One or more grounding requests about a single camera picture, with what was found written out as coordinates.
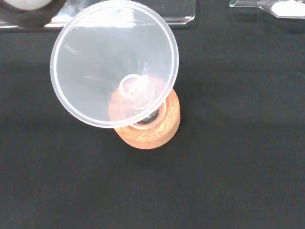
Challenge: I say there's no black cloth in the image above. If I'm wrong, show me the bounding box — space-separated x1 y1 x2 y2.
0 0 305 229

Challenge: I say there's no cork ring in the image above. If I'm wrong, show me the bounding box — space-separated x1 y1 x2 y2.
108 87 181 150

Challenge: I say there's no clear acrylic funnel stand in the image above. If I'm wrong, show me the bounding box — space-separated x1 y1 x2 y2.
0 0 196 31

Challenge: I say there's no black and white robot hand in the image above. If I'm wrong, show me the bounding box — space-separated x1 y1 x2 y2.
0 0 66 31

